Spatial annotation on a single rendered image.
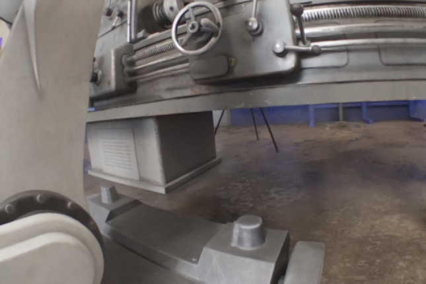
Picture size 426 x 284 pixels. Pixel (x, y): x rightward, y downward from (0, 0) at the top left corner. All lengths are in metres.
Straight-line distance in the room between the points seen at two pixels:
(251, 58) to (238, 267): 0.60
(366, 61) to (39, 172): 0.92
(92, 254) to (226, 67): 0.64
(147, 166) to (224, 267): 0.91
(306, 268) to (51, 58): 0.38
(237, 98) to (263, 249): 0.52
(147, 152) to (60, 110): 0.92
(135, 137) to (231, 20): 0.78
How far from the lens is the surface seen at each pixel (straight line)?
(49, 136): 0.23
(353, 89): 0.67
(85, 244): 0.22
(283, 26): 0.71
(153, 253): 0.37
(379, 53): 0.89
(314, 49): 0.61
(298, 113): 4.08
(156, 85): 1.14
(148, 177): 1.18
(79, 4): 0.23
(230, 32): 0.76
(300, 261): 0.31
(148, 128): 1.09
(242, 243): 0.31
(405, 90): 0.72
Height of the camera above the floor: 0.41
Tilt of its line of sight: 4 degrees down
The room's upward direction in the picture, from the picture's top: 5 degrees counter-clockwise
